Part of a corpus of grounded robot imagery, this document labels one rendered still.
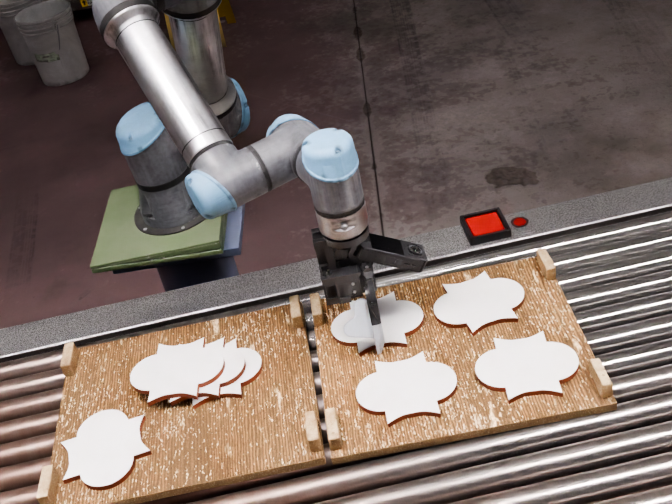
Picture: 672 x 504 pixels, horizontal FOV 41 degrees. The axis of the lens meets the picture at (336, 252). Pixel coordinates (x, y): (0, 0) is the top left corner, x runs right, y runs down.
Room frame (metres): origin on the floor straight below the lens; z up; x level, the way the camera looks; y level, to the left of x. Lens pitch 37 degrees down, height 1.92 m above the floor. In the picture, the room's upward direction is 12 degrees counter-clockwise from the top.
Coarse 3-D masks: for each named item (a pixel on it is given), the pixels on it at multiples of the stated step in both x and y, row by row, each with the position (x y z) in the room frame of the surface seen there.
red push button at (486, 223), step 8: (480, 216) 1.33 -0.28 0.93; (488, 216) 1.32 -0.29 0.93; (496, 216) 1.32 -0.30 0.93; (472, 224) 1.31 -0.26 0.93; (480, 224) 1.30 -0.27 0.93; (488, 224) 1.30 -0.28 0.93; (496, 224) 1.29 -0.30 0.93; (472, 232) 1.29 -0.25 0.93; (480, 232) 1.28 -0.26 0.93; (488, 232) 1.28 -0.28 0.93
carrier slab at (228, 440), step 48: (144, 336) 1.18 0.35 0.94; (192, 336) 1.15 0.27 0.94; (240, 336) 1.13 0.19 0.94; (288, 336) 1.10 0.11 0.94; (96, 384) 1.09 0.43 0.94; (288, 384) 0.99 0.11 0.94; (144, 432) 0.96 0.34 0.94; (192, 432) 0.94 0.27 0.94; (240, 432) 0.92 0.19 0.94; (288, 432) 0.90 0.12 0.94; (144, 480) 0.86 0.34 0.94; (192, 480) 0.85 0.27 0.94; (240, 480) 0.84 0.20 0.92
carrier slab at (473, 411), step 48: (384, 288) 1.17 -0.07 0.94; (432, 288) 1.15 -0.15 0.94; (528, 288) 1.10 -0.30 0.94; (432, 336) 1.03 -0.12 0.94; (480, 336) 1.01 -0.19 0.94; (528, 336) 0.99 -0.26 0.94; (576, 336) 0.97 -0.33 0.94; (336, 384) 0.97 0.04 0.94; (480, 384) 0.91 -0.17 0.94; (576, 384) 0.87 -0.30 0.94; (384, 432) 0.86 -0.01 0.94; (432, 432) 0.84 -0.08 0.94; (480, 432) 0.83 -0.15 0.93
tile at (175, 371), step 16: (160, 352) 1.10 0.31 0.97; (176, 352) 1.09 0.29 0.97; (192, 352) 1.08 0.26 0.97; (208, 352) 1.07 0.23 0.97; (144, 368) 1.07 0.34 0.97; (160, 368) 1.06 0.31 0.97; (176, 368) 1.05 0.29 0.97; (192, 368) 1.04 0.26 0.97; (208, 368) 1.03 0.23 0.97; (224, 368) 1.04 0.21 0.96; (144, 384) 1.03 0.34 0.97; (160, 384) 1.02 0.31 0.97; (176, 384) 1.01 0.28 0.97; (192, 384) 1.01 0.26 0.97; (208, 384) 1.01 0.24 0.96; (160, 400) 0.99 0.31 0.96
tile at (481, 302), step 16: (448, 288) 1.13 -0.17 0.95; (464, 288) 1.12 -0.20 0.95; (480, 288) 1.11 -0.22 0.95; (496, 288) 1.10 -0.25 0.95; (512, 288) 1.09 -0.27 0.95; (448, 304) 1.09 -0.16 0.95; (464, 304) 1.08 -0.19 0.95; (480, 304) 1.07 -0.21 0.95; (496, 304) 1.06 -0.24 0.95; (512, 304) 1.06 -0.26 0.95; (448, 320) 1.05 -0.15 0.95; (464, 320) 1.04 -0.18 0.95; (480, 320) 1.04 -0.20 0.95; (496, 320) 1.03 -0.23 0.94; (512, 320) 1.03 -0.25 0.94
